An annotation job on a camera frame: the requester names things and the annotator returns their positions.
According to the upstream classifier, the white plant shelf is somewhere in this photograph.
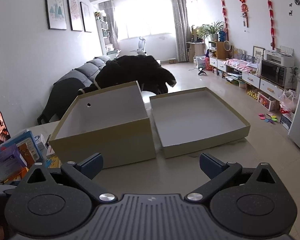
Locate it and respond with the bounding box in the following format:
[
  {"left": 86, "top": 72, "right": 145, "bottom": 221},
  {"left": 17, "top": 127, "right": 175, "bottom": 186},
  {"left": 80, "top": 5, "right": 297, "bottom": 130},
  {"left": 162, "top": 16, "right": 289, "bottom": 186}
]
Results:
[{"left": 94, "top": 10, "right": 110, "bottom": 55}]

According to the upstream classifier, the silver microwave oven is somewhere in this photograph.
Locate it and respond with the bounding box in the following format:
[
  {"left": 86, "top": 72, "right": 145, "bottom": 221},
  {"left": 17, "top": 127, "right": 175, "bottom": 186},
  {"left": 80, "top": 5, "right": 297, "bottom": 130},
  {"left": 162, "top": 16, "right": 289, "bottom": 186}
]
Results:
[{"left": 261, "top": 59, "right": 294, "bottom": 87}]

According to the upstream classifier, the tan cardboard box lid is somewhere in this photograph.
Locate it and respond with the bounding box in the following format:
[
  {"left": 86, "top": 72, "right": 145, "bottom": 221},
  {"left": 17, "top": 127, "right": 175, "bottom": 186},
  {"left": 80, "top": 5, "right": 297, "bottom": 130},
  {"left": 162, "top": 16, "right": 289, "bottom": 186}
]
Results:
[{"left": 149, "top": 87, "right": 251, "bottom": 159}]

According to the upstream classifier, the black dining chair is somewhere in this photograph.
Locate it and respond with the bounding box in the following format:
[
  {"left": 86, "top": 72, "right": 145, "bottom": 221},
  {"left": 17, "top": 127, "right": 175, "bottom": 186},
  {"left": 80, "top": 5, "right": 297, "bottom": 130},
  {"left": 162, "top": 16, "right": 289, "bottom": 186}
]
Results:
[{"left": 37, "top": 78, "right": 84, "bottom": 125}]

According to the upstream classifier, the green potted plant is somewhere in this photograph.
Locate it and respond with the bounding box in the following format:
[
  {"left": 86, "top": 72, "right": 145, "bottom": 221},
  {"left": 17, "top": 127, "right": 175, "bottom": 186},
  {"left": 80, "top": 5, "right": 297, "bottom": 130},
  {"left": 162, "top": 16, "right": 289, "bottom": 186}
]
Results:
[{"left": 197, "top": 21, "right": 225, "bottom": 42}]

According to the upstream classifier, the white office chair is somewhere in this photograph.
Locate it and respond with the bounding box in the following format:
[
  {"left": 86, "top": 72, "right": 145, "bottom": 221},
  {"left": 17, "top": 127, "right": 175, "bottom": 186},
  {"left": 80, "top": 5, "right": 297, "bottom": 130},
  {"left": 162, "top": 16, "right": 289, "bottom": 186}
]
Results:
[{"left": 130, "top": 36, "right": 148, "bottom": 55}]

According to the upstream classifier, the wooden computer desk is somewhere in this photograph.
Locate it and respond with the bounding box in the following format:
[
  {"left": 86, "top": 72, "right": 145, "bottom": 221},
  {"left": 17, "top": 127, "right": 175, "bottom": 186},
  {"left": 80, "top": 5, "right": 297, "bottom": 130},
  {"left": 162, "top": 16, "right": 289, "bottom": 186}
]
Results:
[{"left": 186, "top": 41, "right": 206, "bottom": 63}]

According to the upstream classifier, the framed wall picture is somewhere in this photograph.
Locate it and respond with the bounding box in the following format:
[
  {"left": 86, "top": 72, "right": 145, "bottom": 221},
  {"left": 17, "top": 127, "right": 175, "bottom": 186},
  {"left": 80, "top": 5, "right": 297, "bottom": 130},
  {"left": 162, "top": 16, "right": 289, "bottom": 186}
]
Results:
[
  {"left": 44, "top": 0, "right": 67, "bottom": 30},
  {"left": 80, "top": 2, "right": 92, "bottom": 33},
  {"left": 66, "top": 0, "right": 83, "bottom": 32}
]

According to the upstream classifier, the white printer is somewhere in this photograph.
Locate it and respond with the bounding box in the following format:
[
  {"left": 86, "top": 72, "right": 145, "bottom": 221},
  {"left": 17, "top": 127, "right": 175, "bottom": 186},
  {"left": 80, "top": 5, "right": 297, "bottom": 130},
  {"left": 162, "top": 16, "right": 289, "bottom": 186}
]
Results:
[{"left": 264, "top": 47, "right": 295, "bottom": 68}]

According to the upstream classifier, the colourful paper flower toy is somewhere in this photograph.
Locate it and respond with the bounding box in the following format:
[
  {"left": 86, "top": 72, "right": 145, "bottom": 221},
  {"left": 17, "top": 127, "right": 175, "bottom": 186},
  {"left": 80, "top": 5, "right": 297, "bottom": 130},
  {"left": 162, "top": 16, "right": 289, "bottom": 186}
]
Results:
[{"left": 258, "top": 112, "right": 278, "bottom": 125}]

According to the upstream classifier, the red hanging string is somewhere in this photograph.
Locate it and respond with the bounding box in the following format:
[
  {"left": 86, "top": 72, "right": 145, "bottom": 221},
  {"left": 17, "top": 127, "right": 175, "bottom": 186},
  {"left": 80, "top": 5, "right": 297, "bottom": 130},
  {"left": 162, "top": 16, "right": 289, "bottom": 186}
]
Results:
[
  {"left": 263, "top": 0, "right": 276, "bottom": 50},
  {"left": 218, "top": 0, "right": 230, "bottom": 34}
]

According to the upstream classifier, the white TV cabinet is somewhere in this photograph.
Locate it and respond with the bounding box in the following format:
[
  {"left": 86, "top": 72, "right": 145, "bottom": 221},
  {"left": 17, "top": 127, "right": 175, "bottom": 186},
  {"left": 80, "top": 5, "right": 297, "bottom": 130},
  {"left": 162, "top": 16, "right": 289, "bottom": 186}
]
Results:
[{"left": 209, "top": 56, "right": 285, "bottom": 99}]

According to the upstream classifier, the grey curtain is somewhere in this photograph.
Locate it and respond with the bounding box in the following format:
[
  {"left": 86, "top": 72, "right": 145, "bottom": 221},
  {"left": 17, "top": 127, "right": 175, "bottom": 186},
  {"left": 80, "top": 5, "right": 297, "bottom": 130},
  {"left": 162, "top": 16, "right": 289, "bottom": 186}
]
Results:
[
  {"left": 170, "top": 0, "right": 188, "bottom": 62},
  {"left": 105, "top": 0, "right": 119, "bottom": 49}
]

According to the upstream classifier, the pink blanket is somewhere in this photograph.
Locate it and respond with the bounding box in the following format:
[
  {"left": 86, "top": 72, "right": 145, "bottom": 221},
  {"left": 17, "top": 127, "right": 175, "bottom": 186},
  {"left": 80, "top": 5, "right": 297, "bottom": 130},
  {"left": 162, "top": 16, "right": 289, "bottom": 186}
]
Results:
[{"left": 222, "top": 58, "right": 255, "bottom": 73}]

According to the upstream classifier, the black fleece jacket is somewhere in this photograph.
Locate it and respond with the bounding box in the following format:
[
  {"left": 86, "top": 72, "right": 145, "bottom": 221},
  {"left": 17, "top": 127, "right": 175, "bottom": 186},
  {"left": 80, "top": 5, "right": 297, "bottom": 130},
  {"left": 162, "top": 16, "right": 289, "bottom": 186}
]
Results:
[{"left": 77, "top": 54, "right": 177, "bottom": 96}]

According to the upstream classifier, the wooden cabinet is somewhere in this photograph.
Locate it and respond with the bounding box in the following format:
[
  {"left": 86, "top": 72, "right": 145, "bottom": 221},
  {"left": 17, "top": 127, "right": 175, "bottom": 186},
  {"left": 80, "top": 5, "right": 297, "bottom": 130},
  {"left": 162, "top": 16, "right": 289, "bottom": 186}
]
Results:
[{"left": 209, "top": 40, "right": 234, "bottom": 60}]

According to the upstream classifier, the tan cardboard box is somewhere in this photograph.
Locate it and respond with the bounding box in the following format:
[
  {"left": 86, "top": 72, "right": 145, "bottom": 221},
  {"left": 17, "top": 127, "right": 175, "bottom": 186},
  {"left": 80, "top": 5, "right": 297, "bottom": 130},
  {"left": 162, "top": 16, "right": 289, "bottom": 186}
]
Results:
[{"left": 48, "top": 81, "right": 157, "bottom": 169}]

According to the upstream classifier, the smartphone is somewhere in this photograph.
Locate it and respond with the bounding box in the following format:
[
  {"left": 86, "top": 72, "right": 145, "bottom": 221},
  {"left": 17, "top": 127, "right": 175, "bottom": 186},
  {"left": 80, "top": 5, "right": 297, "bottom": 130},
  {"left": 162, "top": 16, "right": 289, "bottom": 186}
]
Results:
[{"left": 0, "top": 112, "right": 11, "bottom": 147}]

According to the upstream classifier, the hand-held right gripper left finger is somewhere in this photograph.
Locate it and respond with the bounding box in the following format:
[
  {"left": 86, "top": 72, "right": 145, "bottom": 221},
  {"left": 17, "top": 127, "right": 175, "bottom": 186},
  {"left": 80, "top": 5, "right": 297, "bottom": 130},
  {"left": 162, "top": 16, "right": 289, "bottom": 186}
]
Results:
[{"left": 17, "top": 153, "right": 117, "bottom": 204}]

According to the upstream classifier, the standing picture frame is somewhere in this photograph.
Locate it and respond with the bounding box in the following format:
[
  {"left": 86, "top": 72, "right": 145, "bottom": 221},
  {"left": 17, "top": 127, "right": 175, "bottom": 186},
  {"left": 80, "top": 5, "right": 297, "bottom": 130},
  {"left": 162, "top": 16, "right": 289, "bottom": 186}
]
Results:
[{"left": 252, "top": 46, "right": 265, "bottom": 63}]

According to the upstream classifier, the grey sofa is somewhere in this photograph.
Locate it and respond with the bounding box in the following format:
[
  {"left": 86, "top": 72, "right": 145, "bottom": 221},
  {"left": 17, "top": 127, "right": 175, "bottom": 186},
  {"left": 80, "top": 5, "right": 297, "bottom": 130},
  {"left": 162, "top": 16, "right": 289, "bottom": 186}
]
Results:
[{"left": 53, "top": 55, "right": 113, "bottom": 86}]

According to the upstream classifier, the pink plastic bag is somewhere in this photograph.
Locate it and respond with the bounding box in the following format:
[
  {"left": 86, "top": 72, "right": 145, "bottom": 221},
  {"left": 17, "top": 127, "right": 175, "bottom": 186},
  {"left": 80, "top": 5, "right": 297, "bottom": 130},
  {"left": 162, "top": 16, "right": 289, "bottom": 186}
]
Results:
[{"left": 279, "top": 89, "right": 297, "bottom": 113}]

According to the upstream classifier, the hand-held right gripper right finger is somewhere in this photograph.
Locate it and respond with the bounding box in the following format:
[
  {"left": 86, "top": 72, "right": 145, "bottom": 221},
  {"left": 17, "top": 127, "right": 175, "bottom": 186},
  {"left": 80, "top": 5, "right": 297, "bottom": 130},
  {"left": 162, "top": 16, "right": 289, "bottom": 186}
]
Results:
[{"left": 185, "top": 153, "right": 283, "bottom": 204}]

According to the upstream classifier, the blue medicine box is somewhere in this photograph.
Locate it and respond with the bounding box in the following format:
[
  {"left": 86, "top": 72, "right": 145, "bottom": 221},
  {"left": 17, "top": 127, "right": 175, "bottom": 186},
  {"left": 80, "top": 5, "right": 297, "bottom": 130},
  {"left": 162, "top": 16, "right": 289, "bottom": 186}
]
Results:
[{"left": 0, "top": 129, "right": 44, "bottom": 167}]

